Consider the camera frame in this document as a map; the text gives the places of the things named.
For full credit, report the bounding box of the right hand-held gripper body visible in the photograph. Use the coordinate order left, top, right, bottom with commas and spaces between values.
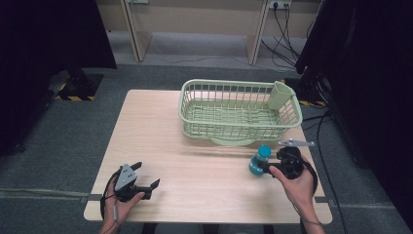
276, 138, 316, 180

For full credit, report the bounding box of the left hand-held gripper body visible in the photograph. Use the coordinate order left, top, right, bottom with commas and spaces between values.
113, 163, 154, 203

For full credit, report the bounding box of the blue bottle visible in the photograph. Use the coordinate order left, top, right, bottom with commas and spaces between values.
248, 144, 273, 177

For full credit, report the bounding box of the person's right hand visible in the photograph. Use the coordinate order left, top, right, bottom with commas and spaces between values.
268, 155, 319, 216

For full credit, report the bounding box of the person's left hand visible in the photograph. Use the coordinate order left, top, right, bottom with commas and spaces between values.
102, 177, 146, 228

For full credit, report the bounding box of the light green drip tray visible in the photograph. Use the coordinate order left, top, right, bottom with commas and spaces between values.
208, 136, 257, 147

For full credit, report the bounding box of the light green plastic basket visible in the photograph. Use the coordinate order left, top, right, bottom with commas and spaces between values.
177, 78, 304, 141

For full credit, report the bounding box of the black stand base hazard tape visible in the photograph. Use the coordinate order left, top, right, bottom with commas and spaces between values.
282, 75, 329, 107
48, 67, 105, 102

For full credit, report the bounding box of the dark curtain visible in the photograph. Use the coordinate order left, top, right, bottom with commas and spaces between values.
294, 0, 413, 230
0, 0, 118, 158

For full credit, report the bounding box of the white power socket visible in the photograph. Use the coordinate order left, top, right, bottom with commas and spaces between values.
268, 0, 293, 10

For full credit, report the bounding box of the beige wooden desk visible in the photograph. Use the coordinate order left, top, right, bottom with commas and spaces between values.
95, 0, 325, 66

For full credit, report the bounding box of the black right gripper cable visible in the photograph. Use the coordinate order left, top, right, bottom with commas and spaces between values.
301, 159, 319, 198

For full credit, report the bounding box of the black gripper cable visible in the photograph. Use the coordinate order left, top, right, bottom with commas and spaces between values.
301, 159, 319, 198
99, 170, 121, 222

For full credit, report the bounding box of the black floor cable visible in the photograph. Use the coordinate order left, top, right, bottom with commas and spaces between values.
301, 109, 349, 234

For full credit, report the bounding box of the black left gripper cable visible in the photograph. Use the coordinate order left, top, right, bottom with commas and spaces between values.
99, 170, 121, 222

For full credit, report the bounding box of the thin white floor cable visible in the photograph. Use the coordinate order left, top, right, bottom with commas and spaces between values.
150, 41, 287, 71

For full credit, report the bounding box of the bunch of black cables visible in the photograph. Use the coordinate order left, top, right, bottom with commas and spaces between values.
260, 2, 314, 71

